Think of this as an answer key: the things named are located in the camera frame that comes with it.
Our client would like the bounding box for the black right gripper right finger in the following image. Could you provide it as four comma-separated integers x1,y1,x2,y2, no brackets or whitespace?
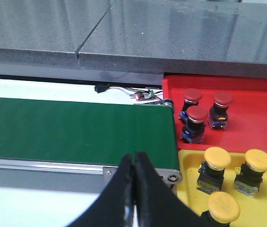
134,152,209,227

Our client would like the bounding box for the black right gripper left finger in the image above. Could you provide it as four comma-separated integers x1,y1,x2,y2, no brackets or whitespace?
68,154,134,227

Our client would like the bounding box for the red mushroom push button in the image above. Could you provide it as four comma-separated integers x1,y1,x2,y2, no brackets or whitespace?
179,88,203,124

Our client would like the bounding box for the yellow mushroom push button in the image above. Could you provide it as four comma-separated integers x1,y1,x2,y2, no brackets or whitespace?
197,147,231,194

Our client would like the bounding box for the green conveyor belt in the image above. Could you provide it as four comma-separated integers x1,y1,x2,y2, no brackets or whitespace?
0,98,179,170

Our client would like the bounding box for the silver belt pulley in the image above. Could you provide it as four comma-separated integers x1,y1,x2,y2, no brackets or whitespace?
159,99,174,111

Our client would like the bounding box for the yellow plastic bin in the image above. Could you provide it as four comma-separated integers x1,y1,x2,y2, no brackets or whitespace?
177,149,267,227

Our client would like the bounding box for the black motor driver board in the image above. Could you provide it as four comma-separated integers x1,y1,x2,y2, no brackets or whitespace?
129,89,156,101

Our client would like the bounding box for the red plastic bin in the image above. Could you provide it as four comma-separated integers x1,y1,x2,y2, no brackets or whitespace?
162,75,267,153

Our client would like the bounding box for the grey stone slab right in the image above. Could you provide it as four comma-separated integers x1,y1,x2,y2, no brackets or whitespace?
79,0,267,78

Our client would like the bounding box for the grey stone slab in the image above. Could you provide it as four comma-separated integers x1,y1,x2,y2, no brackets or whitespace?
0,0,113,67
79,0,267,78

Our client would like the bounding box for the grey stone slab left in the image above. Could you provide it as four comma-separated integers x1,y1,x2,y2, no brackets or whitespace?
0,0,113,67

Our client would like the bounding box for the grey metal conveyor bracket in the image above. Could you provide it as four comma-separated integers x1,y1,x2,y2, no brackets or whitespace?
103,166,183,184

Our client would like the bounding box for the black cable connector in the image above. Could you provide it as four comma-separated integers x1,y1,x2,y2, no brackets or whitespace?
94,84,110,93

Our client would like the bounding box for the aluminium conveyor side rail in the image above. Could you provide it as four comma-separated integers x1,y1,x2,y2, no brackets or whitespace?
0,159,109,175

